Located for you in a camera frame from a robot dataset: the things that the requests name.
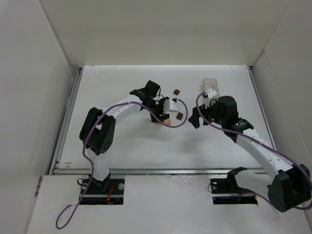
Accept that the red wedge wood block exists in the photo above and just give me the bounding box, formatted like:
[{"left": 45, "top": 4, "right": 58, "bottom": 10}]
[{"left": 176, "top": 112, "right": 183, "bottom": 121}]

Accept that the clear plastic box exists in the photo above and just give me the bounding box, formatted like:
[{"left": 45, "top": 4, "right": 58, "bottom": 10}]
[{"left": 201, "top": 78, "right": 219, "bottom": 99}]

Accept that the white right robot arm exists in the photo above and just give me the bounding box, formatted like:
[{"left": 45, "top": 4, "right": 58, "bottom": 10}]
[{"left": 188, "top": 91, "right": 312, "bottom": 213}]

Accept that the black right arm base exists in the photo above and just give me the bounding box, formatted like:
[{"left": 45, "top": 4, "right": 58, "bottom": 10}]
[{"left": 208, "top": 167, "right": 258, "bottom": 205}]

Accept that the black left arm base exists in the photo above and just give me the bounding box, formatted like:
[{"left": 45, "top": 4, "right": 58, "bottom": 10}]
[{"left": 77, "top": 178, "right": 125, "bottom": 205}]

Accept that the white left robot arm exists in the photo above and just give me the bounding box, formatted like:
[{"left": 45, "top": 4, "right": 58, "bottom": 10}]
[{"left": 79, "top": 81, "right": 170, "bottom": 190}]

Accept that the dark brown wood cube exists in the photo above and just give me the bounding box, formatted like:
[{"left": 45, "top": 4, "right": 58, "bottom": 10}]
[{"left": 173, "top": 89, "right": 180, "bottom": 95}]

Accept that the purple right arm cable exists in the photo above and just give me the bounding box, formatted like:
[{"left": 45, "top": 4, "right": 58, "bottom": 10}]
[{"left": 196, "top": 92, "right": 312, "bottom": 210}]

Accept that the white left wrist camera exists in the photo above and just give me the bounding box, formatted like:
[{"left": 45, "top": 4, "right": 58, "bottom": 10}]
[{"left": 164, "top": 97, "right": 179, "bottom": 113}]

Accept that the aluminium table edge rail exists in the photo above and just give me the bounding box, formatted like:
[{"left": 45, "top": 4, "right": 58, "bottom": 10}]
[{"left": 45, "top": 66, "right": 84, "bottom": 175}]

